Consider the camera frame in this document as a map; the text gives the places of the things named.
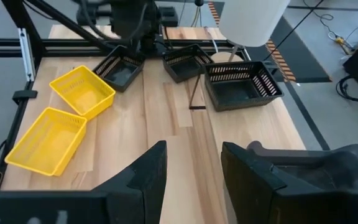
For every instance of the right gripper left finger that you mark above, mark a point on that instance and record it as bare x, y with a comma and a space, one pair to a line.
141, 193

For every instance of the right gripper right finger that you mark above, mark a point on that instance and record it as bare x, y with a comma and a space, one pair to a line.
247, 186

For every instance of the black plastic slotted basket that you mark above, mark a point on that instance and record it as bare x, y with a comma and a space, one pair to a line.
185, 67
120, 74
238, 90

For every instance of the yellow plastic slotted basket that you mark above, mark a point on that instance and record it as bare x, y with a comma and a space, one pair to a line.
42, 146
82, 93

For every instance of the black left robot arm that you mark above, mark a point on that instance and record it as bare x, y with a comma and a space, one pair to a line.
129, 18

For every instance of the orange striped floor tape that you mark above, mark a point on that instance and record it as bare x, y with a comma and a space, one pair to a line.
280, 59

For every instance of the black floor mat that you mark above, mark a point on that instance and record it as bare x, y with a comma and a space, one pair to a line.
303, 62

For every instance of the white cylindrical bin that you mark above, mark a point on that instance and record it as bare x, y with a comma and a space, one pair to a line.
253, 21

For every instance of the black frame clamp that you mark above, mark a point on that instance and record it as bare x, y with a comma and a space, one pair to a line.
23, 95

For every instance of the silver metal bracket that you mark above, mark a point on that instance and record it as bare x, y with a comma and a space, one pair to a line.
27, 56

